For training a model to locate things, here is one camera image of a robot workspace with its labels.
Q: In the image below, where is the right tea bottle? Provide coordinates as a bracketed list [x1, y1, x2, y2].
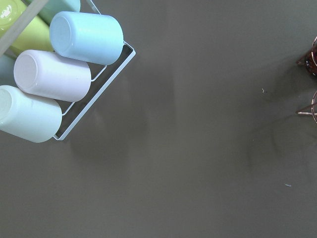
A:
[305, 47, 317, 77]

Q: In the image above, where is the blue plastic cup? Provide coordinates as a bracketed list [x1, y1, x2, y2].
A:
[50, 11, 124, 65]

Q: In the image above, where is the pink plastic cup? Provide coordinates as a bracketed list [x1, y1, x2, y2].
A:
[13, 50, 91, 102]

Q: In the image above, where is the white plastic cup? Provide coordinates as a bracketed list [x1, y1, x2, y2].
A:
[0, 85, 62, 143]

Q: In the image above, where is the yellow plastic cup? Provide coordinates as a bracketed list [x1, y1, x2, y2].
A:
[0, 0, 53, 55]

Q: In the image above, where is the green plastic cup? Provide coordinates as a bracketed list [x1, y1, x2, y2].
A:
[37, 0, 81, 25]

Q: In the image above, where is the copper wire bottle rack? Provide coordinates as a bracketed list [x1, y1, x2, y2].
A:
[296, 37, 317, 123]

